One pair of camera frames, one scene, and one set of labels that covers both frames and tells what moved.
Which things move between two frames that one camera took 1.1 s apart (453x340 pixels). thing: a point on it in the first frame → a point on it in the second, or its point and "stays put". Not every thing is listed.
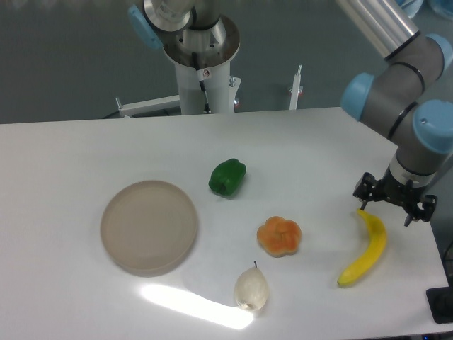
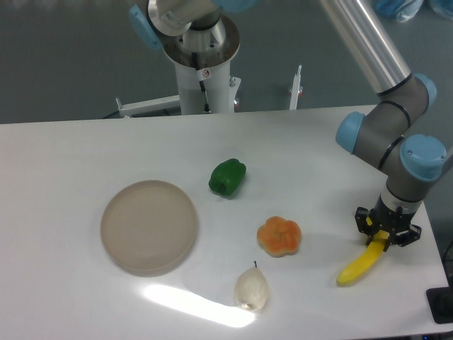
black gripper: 390,189 → 396,223
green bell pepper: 226,176 stays put
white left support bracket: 167,102 stays put
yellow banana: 372,256 stays put
